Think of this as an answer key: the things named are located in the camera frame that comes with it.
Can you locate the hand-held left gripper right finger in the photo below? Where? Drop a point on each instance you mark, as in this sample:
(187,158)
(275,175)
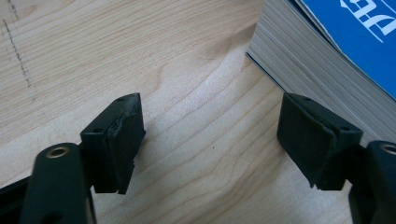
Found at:
(314,140)

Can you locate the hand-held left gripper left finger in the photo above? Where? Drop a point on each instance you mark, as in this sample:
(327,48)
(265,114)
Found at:
(113,146)

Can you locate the thick blue book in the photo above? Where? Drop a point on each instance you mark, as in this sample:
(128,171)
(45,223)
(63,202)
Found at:
(311,46)

